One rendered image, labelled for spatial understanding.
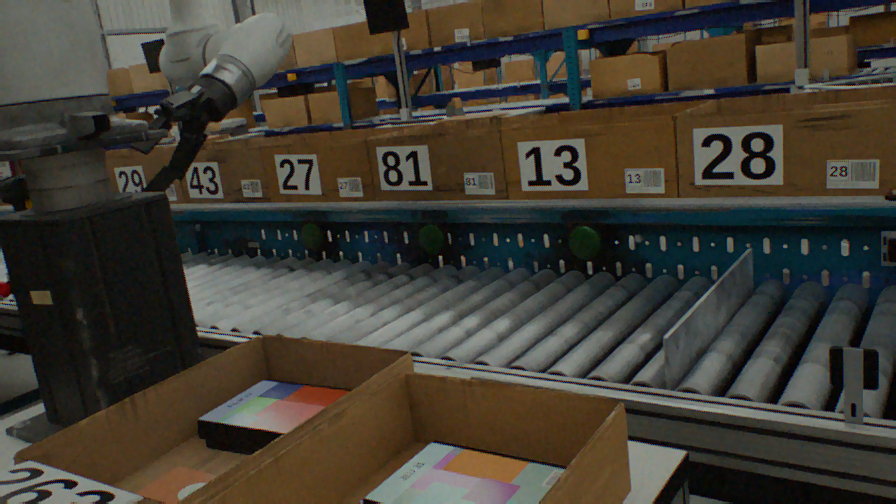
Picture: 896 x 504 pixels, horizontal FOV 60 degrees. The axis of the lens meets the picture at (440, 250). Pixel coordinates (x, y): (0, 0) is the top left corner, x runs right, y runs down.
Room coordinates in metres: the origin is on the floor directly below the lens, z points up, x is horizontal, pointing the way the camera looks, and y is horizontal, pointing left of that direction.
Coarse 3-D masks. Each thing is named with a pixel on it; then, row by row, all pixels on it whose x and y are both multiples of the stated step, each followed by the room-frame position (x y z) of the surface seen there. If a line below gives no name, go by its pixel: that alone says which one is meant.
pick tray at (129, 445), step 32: (224, 352) 1.04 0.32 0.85; (256, 352) 1.08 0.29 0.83; (288, 352) 1.07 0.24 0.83; (320, 352) 1.03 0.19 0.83; (352, 352) 1.00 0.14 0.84; (384, 352) 0.96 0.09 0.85; (160, 384) 0.95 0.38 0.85; (192, 384) 0.99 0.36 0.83; (224, 384) 1.03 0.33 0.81; (320, 384) 1.03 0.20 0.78; (352, 384) 1.00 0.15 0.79; (96, 416) 0.87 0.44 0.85; (128, 416) 0.90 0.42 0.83; (160, 416) 0.94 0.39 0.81; (192, 416) 0.98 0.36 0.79; (320, 416) 0.79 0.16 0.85; (32, 448) 0.80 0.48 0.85; (64, 448) 0.83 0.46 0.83; (96, 448) 0.86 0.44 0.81; (128, 448) 0.89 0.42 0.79; (160, 448) 0.93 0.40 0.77; (192, 448) 0.94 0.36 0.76; (96, 480) 0.85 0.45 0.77; (128, 480) 0.87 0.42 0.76; (224, 480) 0.67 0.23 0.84
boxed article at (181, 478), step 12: (180, 468) 0.86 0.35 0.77; (156, 480) 0.83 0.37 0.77; (168, 480) 0.83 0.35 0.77; (180, 480) 0.83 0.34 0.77; (192, 480) 0.82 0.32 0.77; (204, 480) 0.82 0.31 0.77; (144, 492) 0.81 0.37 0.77; (156, 492) 0.81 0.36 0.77; (168, 492) 0.80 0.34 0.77; (180, 492) 0.80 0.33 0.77
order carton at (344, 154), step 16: (368, 128) 2.33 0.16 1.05; (384, 128) 2.29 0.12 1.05; (400, 128) 2.26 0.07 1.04; (272, 144) 2.23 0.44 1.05; (288, 144) 2.12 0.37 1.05; (304, 144) 2.09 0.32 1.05; (320, 144) 2.05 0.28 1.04; (336, 144) 2.02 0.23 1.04; (352, 144) 1.99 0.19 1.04; (272, 160) 2.17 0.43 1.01; (320, 160) 2.06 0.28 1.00; (336, 160) 2.03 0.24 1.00; (352, 160) 1.99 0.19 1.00; (368, 160) 1.96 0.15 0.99; (272, 176) 2.18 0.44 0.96; (320, 176) 2.07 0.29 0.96; (336, 176) 2.03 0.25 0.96; (352, 176) 2.00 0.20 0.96; (368, 176) 1.97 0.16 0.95; (272, 192) 2.18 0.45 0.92; (336, 192) 2.04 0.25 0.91; (368, 192) 1.97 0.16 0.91
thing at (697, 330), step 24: (744, 264) 1.29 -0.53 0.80; (720, 288) 1.17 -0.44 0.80; (744, 288) 1.29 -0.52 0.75; (696, 312) 1.07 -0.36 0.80; (720, 312) 1.17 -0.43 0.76; (672, 336) 0.99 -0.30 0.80; (696, 336) 1.07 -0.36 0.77; (672, 360) 0.98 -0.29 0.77; (696, 360) 1.06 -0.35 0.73; (672, 384) 0.98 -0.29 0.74
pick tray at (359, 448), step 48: (384, 384) 0.84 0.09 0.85; (432, 384) 0.85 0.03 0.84; (480, 384) 0.81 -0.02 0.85; (336, 432) 0.77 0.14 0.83; (384, 432) 0.83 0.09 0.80; (432, 432) 0.86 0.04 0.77; (480, 432) 0.82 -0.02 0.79; (528, 432) 0.78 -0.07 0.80; (576, 432) 0.75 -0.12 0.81; (624, 432) 0.71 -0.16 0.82; (240, 480) 0.66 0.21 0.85; (288, 480) 0.70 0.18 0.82; (336, 480) 0.76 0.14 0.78; (384, 480) 0.79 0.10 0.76; (576, 480) 0.61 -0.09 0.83; (624, 480) 0.70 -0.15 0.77
